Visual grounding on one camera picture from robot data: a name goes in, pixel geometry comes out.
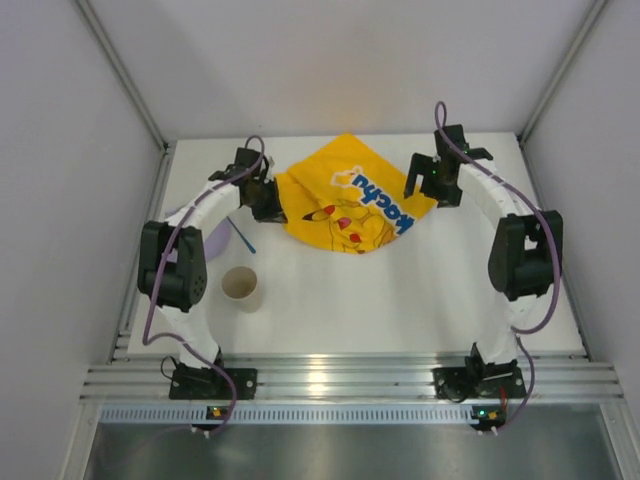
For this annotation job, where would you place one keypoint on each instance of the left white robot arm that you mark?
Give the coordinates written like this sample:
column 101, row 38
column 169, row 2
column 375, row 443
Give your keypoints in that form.
column 172, row 266

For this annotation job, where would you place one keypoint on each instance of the perforated cable duct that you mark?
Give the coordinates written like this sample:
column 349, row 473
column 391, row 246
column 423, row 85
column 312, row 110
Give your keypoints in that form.
column 303, row 414

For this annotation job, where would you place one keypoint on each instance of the aluminium front rail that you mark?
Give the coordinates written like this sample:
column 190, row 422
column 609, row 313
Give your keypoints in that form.
column 335, row 378

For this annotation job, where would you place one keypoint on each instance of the aluminium frame post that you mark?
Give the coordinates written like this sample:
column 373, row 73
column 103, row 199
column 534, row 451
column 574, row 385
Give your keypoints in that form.
column 570, row 54
column 102, row 38

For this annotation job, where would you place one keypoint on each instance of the blue plastic fork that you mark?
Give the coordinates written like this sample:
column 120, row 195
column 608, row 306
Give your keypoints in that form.
column 242, row 237

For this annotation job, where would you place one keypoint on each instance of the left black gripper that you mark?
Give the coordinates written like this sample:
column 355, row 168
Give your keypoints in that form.
column 272, row 201

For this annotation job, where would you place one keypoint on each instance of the right aluminium frame post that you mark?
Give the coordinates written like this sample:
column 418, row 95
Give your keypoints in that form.
column 570, row 54

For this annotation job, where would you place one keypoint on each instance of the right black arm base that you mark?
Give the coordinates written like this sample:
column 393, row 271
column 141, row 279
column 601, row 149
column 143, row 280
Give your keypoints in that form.
column 479, row 380

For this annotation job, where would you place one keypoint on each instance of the beige paper cup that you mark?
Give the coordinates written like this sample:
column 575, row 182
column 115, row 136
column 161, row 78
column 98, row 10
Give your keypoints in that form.
column 240, row 285

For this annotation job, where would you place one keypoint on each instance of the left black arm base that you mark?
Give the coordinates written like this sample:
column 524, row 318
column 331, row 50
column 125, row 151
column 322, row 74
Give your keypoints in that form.
column 189, row 383

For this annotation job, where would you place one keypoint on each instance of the lilac plastic plate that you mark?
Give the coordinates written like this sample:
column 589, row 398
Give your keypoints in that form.
column 214, row 245

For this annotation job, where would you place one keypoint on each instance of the yellow Pikachu placemat cloth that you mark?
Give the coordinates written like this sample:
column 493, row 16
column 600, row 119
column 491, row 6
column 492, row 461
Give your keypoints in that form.
column 347, row 198

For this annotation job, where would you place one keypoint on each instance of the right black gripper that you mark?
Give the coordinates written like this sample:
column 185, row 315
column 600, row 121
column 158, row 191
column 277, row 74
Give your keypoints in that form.
column 430, row 179

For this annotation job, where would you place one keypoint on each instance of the left aluminium frame post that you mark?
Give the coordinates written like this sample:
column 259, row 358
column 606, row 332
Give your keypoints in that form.
column 102, row 38

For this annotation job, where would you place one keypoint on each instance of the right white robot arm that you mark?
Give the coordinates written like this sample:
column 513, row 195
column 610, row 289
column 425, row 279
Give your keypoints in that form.
column 524, row 263

